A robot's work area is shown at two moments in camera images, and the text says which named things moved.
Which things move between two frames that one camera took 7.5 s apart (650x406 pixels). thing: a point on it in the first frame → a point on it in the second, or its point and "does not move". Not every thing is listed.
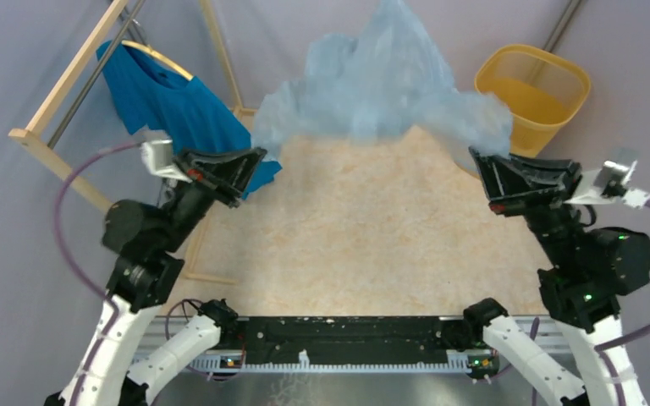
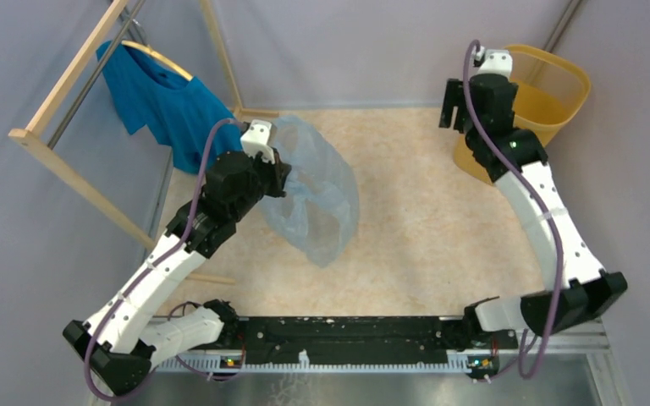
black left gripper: x=228 y=172 → x=279 y=172
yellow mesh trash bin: x=543 y=92 does not move
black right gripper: x=511 y=181 → x=454 y=97
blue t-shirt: x=152 y=95 does not move
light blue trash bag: x=388 y=80 → x=320 y=208
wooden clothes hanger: x=161 y=57 does not move
